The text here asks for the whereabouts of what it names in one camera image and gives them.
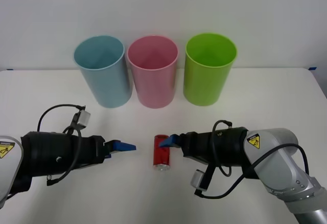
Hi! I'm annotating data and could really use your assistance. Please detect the green plastic bin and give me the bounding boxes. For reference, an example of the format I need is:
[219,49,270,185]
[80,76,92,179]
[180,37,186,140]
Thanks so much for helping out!
[182,32,238,107]

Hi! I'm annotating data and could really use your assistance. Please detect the red drink can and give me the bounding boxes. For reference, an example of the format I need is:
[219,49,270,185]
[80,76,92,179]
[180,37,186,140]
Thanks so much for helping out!
[152,134,171,171]

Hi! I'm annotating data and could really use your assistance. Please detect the pink plastic bin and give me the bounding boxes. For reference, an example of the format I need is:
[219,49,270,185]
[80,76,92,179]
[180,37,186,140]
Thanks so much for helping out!
[126,35,179,109]

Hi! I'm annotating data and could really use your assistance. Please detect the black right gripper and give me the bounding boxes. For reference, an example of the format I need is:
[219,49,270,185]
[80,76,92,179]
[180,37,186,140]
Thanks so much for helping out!
[158,131,214,165]

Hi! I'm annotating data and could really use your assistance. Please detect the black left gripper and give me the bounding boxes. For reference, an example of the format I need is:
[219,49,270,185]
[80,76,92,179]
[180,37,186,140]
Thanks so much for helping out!
[80,135,137,169]

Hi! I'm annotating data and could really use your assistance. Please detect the pale blue plastic bin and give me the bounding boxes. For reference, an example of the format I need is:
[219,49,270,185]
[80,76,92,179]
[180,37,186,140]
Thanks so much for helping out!
[73,35,133,108]

